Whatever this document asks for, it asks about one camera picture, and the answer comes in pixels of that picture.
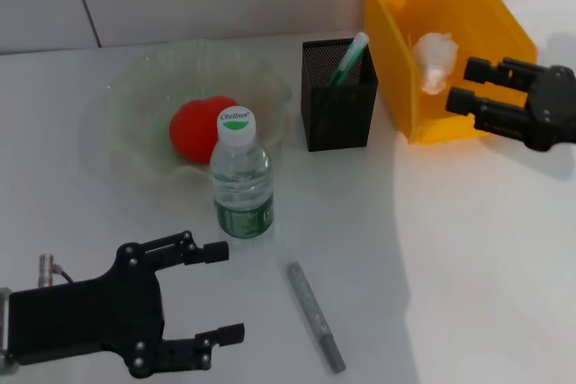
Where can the green and white pen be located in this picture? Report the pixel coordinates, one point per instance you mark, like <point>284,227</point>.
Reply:
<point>351,58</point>

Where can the grey marker pen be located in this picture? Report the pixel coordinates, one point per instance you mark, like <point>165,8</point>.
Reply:
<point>315,307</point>

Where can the red-orange fruit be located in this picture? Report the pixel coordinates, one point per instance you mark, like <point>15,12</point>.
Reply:
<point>193,132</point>

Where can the wavy clear glass fruit bowl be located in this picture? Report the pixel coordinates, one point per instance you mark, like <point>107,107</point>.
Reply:
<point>135,87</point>

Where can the yellow plastic bin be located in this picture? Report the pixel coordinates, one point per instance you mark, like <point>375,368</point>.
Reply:
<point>396,69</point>

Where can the clear water bottle green label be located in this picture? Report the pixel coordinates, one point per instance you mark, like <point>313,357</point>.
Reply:
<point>243,186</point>

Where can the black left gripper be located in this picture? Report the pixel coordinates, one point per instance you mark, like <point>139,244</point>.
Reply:
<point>90,316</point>

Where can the white paper ball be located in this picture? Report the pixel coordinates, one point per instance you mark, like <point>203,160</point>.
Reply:
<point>434,58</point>

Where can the black mesh pen holder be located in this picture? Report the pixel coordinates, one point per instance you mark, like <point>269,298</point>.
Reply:
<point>337,123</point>

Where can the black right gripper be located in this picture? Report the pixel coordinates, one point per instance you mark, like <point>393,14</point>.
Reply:
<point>553,109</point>

